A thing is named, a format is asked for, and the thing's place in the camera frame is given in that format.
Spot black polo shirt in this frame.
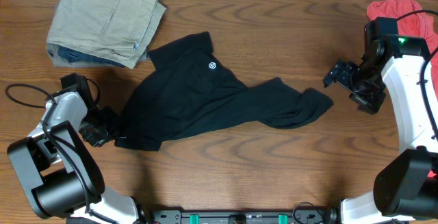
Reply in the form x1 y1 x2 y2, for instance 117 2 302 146
115 32 333 151

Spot folded blue grey garment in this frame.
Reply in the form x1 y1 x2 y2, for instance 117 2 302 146
46 42 151 69

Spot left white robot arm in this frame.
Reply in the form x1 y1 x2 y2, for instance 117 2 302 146
7 88 147 223

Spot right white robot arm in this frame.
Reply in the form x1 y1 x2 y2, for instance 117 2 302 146
323 34 437 223

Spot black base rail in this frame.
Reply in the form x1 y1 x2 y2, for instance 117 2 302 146
146 202 340 224

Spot red printed t-shirt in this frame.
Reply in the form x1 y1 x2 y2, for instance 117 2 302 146
366 0 438 100

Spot folded khaki pants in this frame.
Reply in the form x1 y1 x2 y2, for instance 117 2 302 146
47 0 166 69

